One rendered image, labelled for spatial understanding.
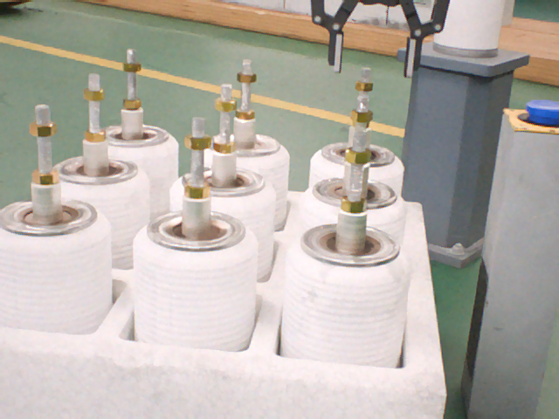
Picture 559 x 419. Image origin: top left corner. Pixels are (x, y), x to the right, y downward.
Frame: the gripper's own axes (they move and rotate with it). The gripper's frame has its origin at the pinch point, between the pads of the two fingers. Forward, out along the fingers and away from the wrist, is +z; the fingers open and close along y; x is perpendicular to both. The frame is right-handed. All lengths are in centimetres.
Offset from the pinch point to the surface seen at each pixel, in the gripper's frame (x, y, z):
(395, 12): 212, 14, 22
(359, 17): 219, 2, 26
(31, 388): -30.6, -24.0, 20.3
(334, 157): -1.9, -3.0, 9.6
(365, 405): -31.3, 0.5, 18.5
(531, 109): -5.7, 14.6, 2.4
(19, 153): 67, -64, 35
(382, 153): 0.7, 1.8, 9.6
